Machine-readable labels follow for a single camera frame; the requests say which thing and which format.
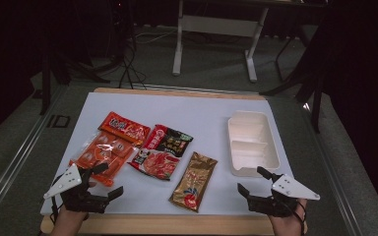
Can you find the white desk frame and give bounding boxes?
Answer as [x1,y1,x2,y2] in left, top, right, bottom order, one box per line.
[171,0,329,83]

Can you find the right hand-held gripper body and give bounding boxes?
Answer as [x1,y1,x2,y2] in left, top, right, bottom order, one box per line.
[247,173,321,218]

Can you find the gold brown seasoning packet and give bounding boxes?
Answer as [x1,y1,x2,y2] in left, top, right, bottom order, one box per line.
[168,150,219,213]

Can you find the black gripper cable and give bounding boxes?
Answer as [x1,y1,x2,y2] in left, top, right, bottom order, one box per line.
[49,196,61,225]
[293,202,307,232]

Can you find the black floor cables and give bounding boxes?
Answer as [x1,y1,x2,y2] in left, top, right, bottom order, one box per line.
[117,30,149,90]

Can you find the black floor socket frame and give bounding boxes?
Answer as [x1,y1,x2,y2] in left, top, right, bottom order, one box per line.
[47,114,71,129]

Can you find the red and black seasoning packet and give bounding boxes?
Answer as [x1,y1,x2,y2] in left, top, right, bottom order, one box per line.
[142,123,195,158]

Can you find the person's left hand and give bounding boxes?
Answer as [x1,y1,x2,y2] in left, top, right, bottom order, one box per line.
[48,206,91,236]

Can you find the white table sheet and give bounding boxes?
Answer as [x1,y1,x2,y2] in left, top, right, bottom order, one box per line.
[39,91,294,216]

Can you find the black stand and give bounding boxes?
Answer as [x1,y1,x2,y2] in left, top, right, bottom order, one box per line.
[260,32,326,134]

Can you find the metal floor rail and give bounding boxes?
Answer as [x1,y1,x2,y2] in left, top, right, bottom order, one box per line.
[301,102,366,236]
[0,84,67,224]

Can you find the white packet with meat picture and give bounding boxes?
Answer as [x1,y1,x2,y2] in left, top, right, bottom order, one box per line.
[127,147,181,182]

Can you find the clear bag of orange sachets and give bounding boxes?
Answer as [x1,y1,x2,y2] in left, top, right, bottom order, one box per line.
[68,131,136,188]

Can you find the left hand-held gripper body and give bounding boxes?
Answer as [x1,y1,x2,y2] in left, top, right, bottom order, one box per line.
[42,162,111,214]

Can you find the white plastic box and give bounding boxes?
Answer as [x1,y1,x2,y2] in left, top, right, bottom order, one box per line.
[226,110,282,179]

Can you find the person's right hand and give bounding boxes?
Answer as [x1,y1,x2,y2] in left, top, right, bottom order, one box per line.
[268,198,309,236]

